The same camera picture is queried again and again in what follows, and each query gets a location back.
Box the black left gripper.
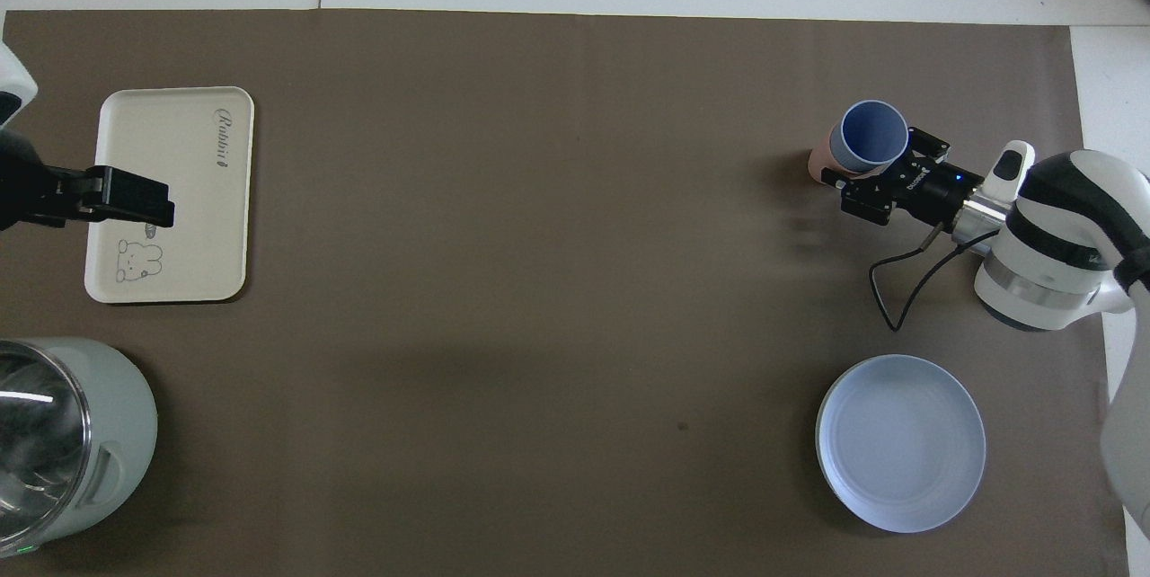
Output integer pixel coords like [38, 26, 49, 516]
[0, 131, 177, 234]

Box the blue plastic plate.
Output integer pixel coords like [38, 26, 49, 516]
[815, 354, 987, 534]

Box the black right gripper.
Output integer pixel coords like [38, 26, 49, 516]
[839, 127, 983, 227]

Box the pale green cooking pot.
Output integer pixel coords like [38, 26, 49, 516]
[0, 336, 159, 558]

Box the blue plastic cup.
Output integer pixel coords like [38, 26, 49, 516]
[828, 100, 911, 179]

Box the pink plastic cup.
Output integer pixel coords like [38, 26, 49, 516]
[808, 144, 853, 189]

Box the glass pot lid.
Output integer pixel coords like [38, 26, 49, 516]
[0, 341, 93, 544]

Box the cream rabbit print tray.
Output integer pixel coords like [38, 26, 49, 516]
[84, 86, 256, 305]

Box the brown table mat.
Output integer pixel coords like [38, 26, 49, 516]
[0, 9, 1131, 577]

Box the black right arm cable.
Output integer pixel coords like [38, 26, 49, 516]
[868, 221, 1000, 333]

